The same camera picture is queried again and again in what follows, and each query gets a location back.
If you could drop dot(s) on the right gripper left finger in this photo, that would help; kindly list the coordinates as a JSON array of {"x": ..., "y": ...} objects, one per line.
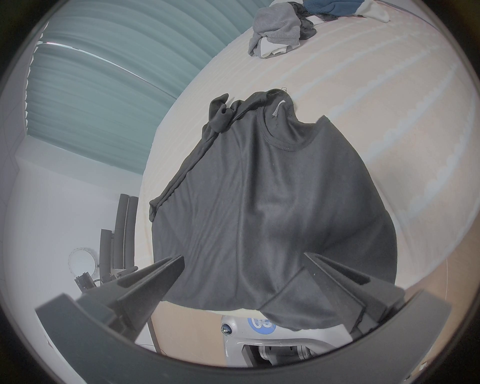
[{"x": 131, "y": 300}]

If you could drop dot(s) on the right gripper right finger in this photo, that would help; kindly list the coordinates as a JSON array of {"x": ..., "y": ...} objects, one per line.
[{"x": 348, "y": 288}]

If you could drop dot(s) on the black T-shirt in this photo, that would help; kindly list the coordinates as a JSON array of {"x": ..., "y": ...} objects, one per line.
[{"x": 270, "y": 217}]

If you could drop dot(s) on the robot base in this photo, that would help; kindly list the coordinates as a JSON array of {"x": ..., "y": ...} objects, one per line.
[{"x": 240, "y": 345}]

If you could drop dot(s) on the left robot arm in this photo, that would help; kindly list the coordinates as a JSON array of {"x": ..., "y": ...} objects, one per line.
[{"x": 112, "y": 279}]

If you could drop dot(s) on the bed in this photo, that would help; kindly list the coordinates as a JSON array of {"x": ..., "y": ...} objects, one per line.
[{"x": 375, "y": 112}]

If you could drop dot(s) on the round white mirror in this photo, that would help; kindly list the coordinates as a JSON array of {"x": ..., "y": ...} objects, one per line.
[{"x": 83, "y": 262}]

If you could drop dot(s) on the blue-green curtain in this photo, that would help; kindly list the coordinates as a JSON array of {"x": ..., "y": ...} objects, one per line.
[
  {"x": 150, "y": 33},
  {"x": 93, "y": 120}
]

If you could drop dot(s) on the white garment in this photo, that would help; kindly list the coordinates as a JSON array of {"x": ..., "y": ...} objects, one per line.
[
  {"x": 272, "y": 48},
  {"x": 375, "y": 11}
]

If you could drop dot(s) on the black shiny garment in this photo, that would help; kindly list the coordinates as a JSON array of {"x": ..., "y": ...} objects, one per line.
[{"x": 305, "y": 26}]

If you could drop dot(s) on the grey garment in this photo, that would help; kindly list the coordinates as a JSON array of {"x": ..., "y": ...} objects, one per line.
[{"x": 277, "y": 22}]

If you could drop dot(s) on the dark blue garment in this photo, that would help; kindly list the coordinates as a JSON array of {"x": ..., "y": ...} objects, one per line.
[{"x": 333, "y": 7}]

